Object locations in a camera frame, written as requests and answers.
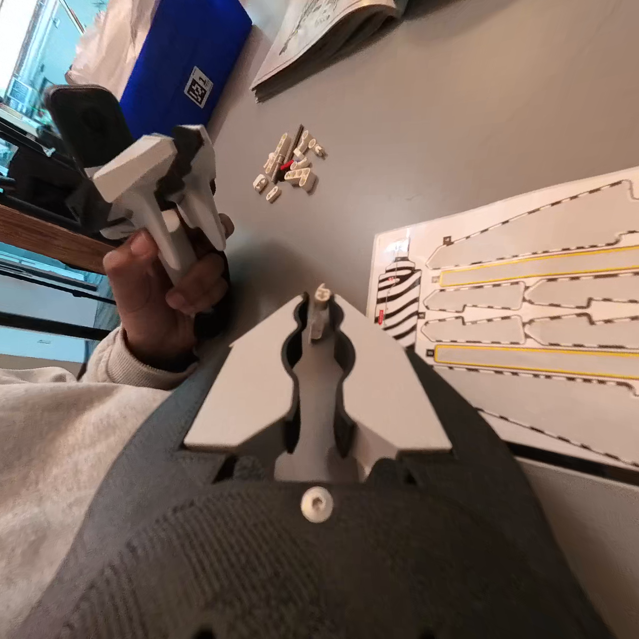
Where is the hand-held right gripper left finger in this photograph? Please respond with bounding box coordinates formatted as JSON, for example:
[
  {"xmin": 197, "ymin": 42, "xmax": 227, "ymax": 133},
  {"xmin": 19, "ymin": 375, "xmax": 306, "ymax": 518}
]
[{"xmin": 184, "ymin": 294, "xmax": 309, "ymax": 455}]

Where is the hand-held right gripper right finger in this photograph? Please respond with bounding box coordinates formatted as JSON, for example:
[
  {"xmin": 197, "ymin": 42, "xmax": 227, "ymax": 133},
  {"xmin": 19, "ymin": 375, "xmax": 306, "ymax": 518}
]
[{"xmin": 329, "ymin": 294, "xmax": 453, "ymax": 482}]

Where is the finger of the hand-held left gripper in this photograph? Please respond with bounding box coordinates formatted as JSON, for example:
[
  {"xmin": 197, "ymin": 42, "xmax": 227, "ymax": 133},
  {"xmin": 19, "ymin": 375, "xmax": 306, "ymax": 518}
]
[
  {"xmin": 92, "ymin": 134, "xmax": 198, "ymax": 286},
  {"xmin": 170, "ymin": 124, "xmax": 235, "ymax": 251}
]

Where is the small white lego piece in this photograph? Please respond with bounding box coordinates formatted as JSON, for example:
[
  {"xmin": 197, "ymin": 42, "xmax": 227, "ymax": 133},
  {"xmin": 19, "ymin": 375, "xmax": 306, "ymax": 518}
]
[{"xmin": 310, "ymin": 284, "xmax": 333, "ymax": 345}]

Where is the lego instruction booklet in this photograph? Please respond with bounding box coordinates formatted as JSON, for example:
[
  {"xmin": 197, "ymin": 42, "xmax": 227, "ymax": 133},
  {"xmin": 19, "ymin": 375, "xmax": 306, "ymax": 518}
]
[{"xmin": 250, "ymin": 0, "xmax": 402, "ymax": 104}]

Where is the person's left hand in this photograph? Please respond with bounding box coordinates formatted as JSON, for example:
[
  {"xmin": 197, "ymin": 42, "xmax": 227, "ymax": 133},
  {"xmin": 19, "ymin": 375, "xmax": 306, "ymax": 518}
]
[{"xmin": 102, "ymin": 215, "xmax": 235, "ymax": 357}]

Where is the clear plastic bag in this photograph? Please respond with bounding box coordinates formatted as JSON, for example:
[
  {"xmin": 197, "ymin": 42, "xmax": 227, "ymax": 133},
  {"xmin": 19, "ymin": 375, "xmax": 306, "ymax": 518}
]
[{"xmin": 65, "ymin": 0, "xmax": 168, "ymax": 98}]

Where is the blue box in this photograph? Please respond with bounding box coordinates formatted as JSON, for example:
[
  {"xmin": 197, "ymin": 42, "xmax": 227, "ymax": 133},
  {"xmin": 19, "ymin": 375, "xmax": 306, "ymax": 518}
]
[{"xmin": 70, "ymin": 0, "xmax": 253, "ymax": 145}]

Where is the wooden-topped desk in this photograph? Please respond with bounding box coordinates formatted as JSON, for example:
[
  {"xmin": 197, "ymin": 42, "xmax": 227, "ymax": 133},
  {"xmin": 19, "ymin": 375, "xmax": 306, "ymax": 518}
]
[{"xmin": 0, "ymin": 204, "xmax": 118, "ymax": 274}]

